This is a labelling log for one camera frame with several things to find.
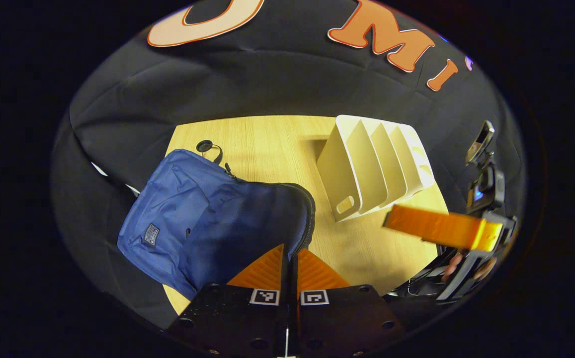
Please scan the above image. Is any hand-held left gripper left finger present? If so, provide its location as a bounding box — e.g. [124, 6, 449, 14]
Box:
[167, 244, 289, 358]

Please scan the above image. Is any white bookshelf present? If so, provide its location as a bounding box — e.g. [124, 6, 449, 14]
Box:
[316, 115, 436, 223]

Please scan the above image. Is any blue schoolbag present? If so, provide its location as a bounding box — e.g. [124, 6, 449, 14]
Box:
[117, 144, 316, 301]

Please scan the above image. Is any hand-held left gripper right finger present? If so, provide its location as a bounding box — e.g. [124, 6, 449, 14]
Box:
[295, 248, 407, 358]

